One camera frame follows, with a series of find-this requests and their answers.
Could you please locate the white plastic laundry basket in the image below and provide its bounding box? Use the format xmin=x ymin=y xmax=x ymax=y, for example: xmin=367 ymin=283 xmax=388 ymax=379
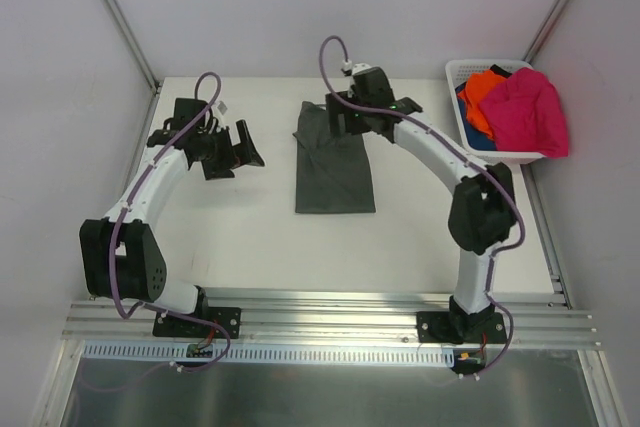
xmin=445 ymin=59 xmax=547 ymax=165

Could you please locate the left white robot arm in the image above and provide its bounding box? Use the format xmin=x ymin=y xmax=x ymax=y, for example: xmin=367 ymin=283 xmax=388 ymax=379
xmin=79 ymin=98 xmax=265 ymax=335

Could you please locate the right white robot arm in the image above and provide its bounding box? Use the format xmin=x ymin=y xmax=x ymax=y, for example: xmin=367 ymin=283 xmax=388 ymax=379
xmin=326 ymin=61 xmax=517 ymax=344

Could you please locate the aluminium mounting rail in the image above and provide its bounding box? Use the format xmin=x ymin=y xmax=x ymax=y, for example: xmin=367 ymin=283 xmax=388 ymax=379
xmin=62 ymin=288 xmax=604 ymax=350

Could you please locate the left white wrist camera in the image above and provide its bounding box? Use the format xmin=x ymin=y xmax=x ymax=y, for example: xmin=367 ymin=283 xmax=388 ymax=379
xmin=213 ymin=101 xmax=228 ymax=121

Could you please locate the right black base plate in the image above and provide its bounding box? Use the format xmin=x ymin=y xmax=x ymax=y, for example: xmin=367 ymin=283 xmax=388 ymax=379
xmin=416 ymin=309 xmax=507 ymax=345

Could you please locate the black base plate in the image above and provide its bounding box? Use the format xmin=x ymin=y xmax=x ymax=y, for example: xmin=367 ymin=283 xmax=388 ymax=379
xmin=152 ymin=307 xmax=242 ymax=339
xmin=416 ymin=309 xmax=507 ymax=345

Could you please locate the grey t shirt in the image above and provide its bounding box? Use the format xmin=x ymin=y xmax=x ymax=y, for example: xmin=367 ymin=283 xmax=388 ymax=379
xmin=293 ymin=101 xmax=376 ymax=215

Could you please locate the blue t shirt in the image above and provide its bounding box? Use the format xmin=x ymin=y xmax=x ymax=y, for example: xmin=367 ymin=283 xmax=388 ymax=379
xmin=457 ymin=98 xmax=497 ymax=152

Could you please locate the orange t shirt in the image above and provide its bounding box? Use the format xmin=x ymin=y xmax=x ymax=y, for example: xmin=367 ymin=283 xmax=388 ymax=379
xmin=458 ymin=69 xmax=507 ymax=141

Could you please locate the pink t shirt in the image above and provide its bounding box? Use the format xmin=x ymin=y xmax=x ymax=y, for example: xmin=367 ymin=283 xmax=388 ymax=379
xmin=480 ymin=67 xmax=569 ymax=158

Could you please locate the left aluminium corner post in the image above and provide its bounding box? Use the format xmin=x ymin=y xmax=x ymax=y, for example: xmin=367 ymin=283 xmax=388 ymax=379
xmin=101 ymin=0 xmax=160 ymax=93

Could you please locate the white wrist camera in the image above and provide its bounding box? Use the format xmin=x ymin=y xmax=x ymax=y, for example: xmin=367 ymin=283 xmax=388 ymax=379
xmin=213 ymin=101 xmax=228 ymax=121
xmin=341 ymin=60 xmax=371 ymax=77

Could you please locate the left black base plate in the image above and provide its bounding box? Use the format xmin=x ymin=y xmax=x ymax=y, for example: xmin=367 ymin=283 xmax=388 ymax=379
xmin=152 ymin=307 xmax=242 ymax=339

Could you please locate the white slotted cable duct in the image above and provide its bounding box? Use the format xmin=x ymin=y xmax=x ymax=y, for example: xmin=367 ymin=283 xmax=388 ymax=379
xmin=82 ymin=341 xmax=454 ymax=368

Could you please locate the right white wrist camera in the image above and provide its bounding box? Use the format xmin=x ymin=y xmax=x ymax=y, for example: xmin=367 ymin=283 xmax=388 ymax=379
xmin=341 ymin=60 xmax=371 ymax=77

